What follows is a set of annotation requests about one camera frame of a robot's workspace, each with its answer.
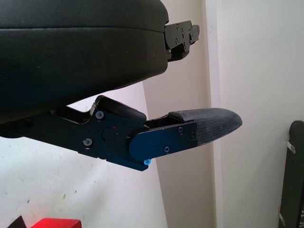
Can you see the red block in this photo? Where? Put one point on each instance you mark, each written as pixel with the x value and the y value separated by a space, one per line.
pixel 57 222

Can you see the dark panel with metal clips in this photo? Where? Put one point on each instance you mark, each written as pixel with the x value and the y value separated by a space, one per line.
pixel 294 178

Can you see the black tape strip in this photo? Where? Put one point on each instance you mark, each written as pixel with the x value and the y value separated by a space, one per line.
pixel 17 222

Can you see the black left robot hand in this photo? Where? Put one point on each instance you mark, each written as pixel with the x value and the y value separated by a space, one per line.
pixel 71 47

